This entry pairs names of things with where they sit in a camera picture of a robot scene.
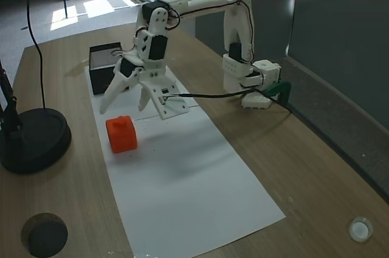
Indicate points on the orange cube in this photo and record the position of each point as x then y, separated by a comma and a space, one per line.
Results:
123, 134

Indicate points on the dark brown open box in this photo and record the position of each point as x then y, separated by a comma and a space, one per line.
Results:
100, 80

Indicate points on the white paper sheet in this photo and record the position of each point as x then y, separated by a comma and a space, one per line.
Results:
182, 179
188, 101

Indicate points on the black round-base stand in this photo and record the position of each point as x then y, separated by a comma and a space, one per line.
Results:
33, 142

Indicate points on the green table clamp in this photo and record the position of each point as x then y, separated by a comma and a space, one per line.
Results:
281, 87

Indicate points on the white round cap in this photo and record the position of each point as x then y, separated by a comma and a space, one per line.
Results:
360, 229

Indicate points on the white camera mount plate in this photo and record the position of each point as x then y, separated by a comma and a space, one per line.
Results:
173, 103

